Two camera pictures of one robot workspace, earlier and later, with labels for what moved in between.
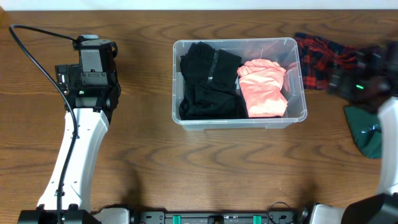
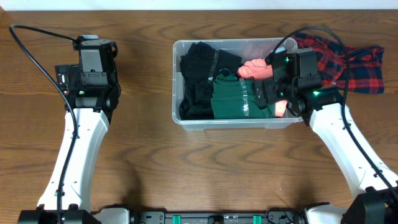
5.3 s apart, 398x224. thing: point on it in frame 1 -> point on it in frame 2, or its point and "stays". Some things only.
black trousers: x=199 y=102 stays
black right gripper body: x=357 y=91 -> x=285 y=88
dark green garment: x=366 y=130 -> x=237 y=98
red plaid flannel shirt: x=320 y=57 stays
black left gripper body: x=62 y=74 stays
